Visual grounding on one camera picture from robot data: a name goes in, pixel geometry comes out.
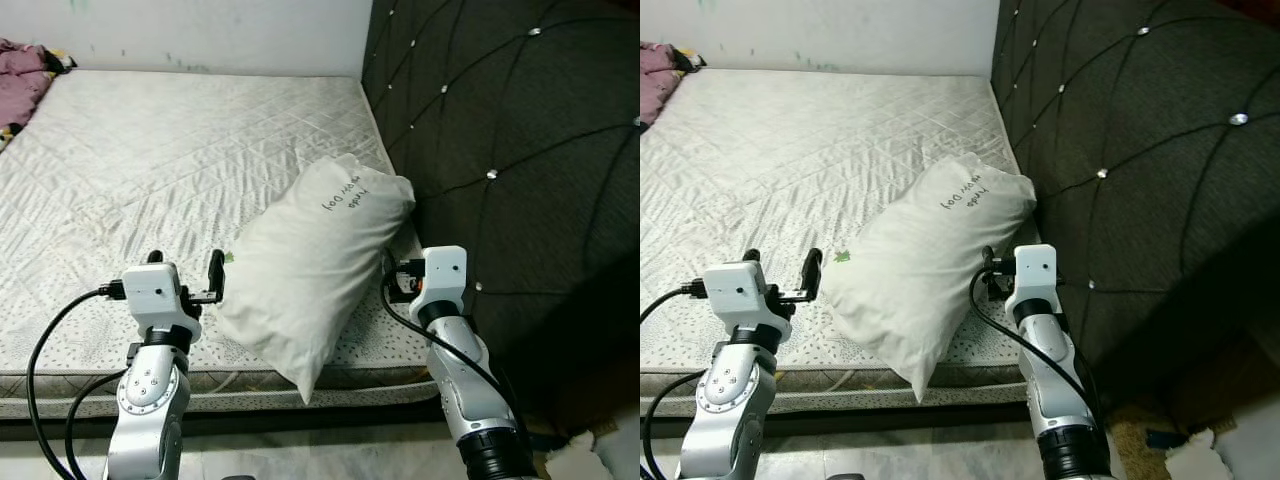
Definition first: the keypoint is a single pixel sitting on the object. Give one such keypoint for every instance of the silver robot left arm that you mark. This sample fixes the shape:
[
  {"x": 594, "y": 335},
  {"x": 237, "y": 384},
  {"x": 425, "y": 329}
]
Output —
[
  {"x": 150, "y": 400},
  {"x": 725, "y": 400}
]

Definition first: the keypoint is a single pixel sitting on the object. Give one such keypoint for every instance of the white quilted mattress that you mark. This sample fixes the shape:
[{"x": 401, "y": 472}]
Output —
[
  {"x": 800, "y": 160},
  {"x": 150, "y": 170}
]

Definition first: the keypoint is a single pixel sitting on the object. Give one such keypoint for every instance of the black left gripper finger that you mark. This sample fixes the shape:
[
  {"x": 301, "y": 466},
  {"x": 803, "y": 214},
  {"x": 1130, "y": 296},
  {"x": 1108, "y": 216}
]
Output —
[
  {"x": 216, "y": 275},
  {"x": 812, "y": 275},
  {"x": 156, "y": 258},
  {"x": 751, "y": 258}
]

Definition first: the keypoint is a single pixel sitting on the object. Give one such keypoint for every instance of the dark blue small item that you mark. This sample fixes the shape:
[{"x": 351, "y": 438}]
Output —
[{"x": 1162, "y": 438}]

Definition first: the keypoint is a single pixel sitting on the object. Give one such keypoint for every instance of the white scalloped board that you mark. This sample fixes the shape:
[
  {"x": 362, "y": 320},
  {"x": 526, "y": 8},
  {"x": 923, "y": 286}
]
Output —
[
  {"x": 570, "y": 462},
  {"x": 1195, "y": 460}
]

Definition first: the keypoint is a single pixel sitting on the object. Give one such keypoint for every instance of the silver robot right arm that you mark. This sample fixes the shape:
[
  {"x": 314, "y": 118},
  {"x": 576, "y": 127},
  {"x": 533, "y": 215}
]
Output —
[
  {"x": 1050, "y": 380},
  {"x": 470, "y": 380}
]

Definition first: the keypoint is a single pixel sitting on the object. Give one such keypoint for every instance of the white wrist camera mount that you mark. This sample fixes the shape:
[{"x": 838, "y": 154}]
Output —
[
  {"x": 1035, "y": 275},
  {"x": 442, "y": 280},
  {"x": 740, "y": 295},
  {"x": 155, "y": 295}
]

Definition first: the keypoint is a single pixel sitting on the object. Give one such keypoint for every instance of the black tufted headboard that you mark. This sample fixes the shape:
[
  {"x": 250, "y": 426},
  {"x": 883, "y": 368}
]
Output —
[
  {"x": 520, "y": 120},
  {"x": 1160, "y": 120}
]

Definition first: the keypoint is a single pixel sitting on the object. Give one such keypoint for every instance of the small black item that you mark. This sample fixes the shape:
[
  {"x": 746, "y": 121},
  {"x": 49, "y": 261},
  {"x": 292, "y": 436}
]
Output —
[
  {"x": 60, "y": 62},
  {"x": 690, "y": 62}
]

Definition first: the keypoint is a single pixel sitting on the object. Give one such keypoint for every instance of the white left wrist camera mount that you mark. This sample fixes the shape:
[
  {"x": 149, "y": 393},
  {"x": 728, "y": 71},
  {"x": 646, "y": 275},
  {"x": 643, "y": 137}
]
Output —
[
  {"x": 155, "y": 295},
  {"x": 740, "y": 295}
]

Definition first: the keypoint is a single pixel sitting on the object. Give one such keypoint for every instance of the maroon blanket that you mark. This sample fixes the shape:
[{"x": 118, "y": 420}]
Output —
[
  {"x": 655, "y": 85},
  {"x": 20, "y": 85}
]

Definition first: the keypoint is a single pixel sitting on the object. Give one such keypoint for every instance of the brown rug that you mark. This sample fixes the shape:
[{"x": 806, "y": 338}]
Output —
[
  {"x": 1130, "y": 440},
  {"x": 610, "y": 430}
]

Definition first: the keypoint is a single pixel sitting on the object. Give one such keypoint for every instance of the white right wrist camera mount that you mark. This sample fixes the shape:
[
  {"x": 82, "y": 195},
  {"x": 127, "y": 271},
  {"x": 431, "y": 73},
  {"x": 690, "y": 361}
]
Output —
[
  {"x": 442, "y": 280},
  {"x": 1035, "y": 275}
]

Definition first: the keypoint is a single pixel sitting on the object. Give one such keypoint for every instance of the white pillow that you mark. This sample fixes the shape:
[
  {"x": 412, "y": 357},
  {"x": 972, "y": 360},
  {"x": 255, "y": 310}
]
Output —
[
  {"x": 320, "y": 260},
  {"x": 930, "y": 260}
]

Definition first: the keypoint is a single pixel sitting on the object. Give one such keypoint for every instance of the dark bed base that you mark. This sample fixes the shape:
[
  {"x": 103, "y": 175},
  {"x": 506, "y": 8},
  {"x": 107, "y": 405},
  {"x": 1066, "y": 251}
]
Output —
[
  {"x": 300, "y": 430},
  {"x": 900, "y": 428}
]

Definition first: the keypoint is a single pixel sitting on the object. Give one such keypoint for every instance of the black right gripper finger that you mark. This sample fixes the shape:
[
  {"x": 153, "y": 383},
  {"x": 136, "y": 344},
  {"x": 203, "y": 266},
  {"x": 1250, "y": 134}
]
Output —
[{"x": 989, "y": 260}]

